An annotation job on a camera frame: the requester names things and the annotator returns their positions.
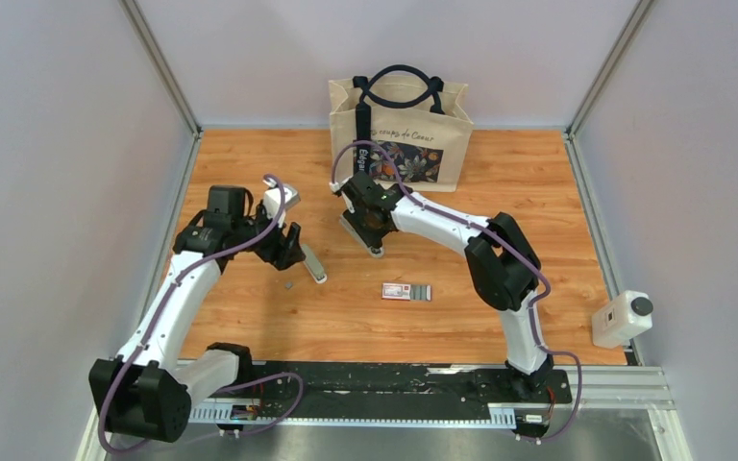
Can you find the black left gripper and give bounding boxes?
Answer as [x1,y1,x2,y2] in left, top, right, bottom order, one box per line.
[232,201,306,272]

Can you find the small grey-green stapler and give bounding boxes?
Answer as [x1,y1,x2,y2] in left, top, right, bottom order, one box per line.
[301,244,328,284]

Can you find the grey and black stapler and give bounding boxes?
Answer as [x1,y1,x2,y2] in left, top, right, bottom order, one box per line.
[338,215,384,258]

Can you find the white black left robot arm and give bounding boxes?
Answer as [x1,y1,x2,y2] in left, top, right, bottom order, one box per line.
[88,177,306,454]

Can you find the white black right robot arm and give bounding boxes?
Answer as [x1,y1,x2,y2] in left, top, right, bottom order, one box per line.
[330,172,554,402]

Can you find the beige floral tote bag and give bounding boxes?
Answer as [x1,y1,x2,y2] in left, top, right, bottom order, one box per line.
[328,64,474,192]

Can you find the red white staple box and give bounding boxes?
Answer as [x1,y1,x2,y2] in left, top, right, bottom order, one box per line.
[381,283,432,302]

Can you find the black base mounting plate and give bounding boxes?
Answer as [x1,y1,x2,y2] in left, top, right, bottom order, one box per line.
[226,361,574,422]

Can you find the white box with black knob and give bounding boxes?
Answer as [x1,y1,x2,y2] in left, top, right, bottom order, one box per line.
[591,290,653,349]

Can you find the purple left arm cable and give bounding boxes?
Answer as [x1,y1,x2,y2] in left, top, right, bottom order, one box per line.
[96,173,305,453]

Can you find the aluminium frame rail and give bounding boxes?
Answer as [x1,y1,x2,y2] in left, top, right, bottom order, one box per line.
[187,366,673,430]

